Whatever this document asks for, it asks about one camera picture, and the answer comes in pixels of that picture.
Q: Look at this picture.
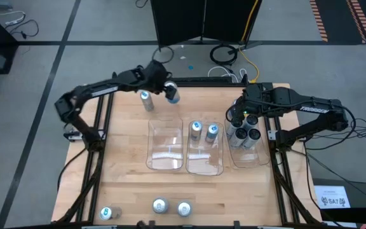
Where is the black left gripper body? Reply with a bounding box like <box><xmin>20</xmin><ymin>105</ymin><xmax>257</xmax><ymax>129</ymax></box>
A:
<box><xmin>138</xmin><ymin>59</ymin><xmax>171</xmax><ymax>95</ymax></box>

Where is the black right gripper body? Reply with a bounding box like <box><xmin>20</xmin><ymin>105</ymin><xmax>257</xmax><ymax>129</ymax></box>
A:
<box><xmin>238</xmin><ymin>82</ymin><xmax>271</xmax><ymax>117</ymax></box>

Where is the silver can blue label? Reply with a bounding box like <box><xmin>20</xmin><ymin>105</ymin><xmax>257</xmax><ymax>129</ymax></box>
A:
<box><xmin>163</xmin><ymin>80</ymin><xmax>181</xmax><ymax>105</ymax></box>

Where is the white Celsius can black lid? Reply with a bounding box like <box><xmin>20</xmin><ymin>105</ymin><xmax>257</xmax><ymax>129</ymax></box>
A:
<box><xmin>243</xmin><ymin>114</ymin><xmax>259</xmax><ymax>131</ymax></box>
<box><xmin>226</xmin><ymin>119</ymin><xmax>243</xmax><ymax>138</ymax></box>
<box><xmin>230</xmin><ymin>127</ymin><xmax>248</xmax><ymax>149</ymax></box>
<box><xmin>242</xmin><ymin>128</ymin><xmax>262</xmax><ymax>149</ymax></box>

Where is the silver blue Red Bull can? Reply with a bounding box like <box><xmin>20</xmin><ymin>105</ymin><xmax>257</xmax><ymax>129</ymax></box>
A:
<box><xmin>190</xmin><ymin>120</ymin><xmax>203</xmax><ymax>142</ymax></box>
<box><xmin>205</xmin><ymin>123</ymin><xmax>219</xmax><ymax>144</ymax></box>
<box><xmin>98</xmin><ymin>205</ymin><xmax>123</xmax><ymax>221</ymax></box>
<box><xmin>139</xmin><ymin>90</ymin><xmax>155</xmax><ymax>112</ymax></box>

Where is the long black bar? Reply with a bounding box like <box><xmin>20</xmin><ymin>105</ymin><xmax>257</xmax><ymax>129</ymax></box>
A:
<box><xmin>173</xmin><ymin>76</ymin><xmax>234</xmax><ymax>85</ymax></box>

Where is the clear plastic bin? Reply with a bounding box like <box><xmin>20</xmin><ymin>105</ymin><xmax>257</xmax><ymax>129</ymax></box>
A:
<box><xmin>185</xmin><ymin>119</ymin><xmax>224</xmax><ymax>176</ymax></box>
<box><xmin>145</xmin><ymin>116</ymin><xmax>184</xmax><ymax>171</ymax></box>
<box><xmin>224</xmin><ymin>114</ymin><xmax>271</xmax><ymax>169</ymax></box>

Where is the black folding divider panel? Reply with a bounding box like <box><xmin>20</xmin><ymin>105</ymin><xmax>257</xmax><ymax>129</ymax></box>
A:
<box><xmin>150</xmin><ymin>0</ymin><xmax>264</xmax><ymax>52</ymax></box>

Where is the orange striped black floor mat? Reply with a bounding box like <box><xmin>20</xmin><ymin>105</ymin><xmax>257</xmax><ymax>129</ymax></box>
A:
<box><xmin>308</xmin><ymin>0</ymin><xmax>366</xmax><ymax>45</ymax></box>

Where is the white SA7 sign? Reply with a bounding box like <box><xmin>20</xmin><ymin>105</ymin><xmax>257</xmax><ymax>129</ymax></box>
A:
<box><xmin>314</xmin><ymin>185</ymin><xmax>351</xmax><ymax>210</ymax></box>

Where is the black cabinet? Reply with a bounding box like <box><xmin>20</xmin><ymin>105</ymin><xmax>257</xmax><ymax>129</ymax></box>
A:
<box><xmin>311</xmin><ymin>177</ymin><xmax>366</xmax><ymax>224</ymax></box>

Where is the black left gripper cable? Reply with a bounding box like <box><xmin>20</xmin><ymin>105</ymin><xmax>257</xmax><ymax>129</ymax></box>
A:
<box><xmin>152</xmin><ymin>45</ymin><xmax>175</xmax><ymax>64</ymax></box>

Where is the black aluminium table frame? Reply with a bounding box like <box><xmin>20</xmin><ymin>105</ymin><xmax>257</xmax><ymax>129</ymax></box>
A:
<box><xmin>54</xmin><ymin>72</ymin><xmax>323</xmax><ymax>229</ymax></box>

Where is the coiled black cable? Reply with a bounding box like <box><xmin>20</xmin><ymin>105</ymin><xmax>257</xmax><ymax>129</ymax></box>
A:
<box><xmin>209</xmin><ymin>43</ymin><xmax>238</xmax><ymax>67</ymax></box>

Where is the yellow cable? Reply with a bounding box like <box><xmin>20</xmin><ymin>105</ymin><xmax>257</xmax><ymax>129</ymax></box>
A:
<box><xmin>238</xmin><ymin>0</ymin><xmax>261</xmax><ymax>84</ymax></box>

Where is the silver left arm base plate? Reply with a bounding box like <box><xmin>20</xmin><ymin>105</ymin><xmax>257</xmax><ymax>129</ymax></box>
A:
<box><xmin>63</xmin><ymin>129</ymin><xmax>84</xmax><ymax>143</ymax></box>

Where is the thin black cable with plug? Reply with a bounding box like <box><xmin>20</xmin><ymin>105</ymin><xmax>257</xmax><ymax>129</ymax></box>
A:
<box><xmin>4</xmin><ymin>18</ymin><xmax>40</xmax><ymax>40</ymax></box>

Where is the thin white cable with plug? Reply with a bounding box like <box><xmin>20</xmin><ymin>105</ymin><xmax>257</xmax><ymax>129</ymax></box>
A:
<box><xmin>0</xmin><ymin>10</ymin><xmax>27</xmax><ymax>27</ymax></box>

